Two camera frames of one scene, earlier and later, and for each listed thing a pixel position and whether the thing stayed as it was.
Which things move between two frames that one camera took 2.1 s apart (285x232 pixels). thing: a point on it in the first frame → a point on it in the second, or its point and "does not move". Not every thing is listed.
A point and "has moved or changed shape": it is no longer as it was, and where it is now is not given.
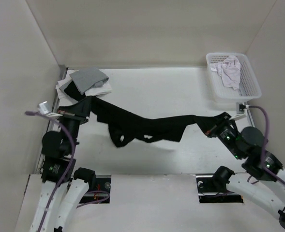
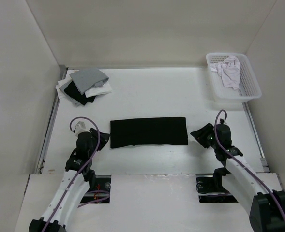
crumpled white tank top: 229,69 does not move
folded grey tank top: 86,79 does not move
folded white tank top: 105,89 does not move
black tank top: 125,125 has moved or changed shape
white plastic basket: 249,88 does not move
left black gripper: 66,114 → 104,138
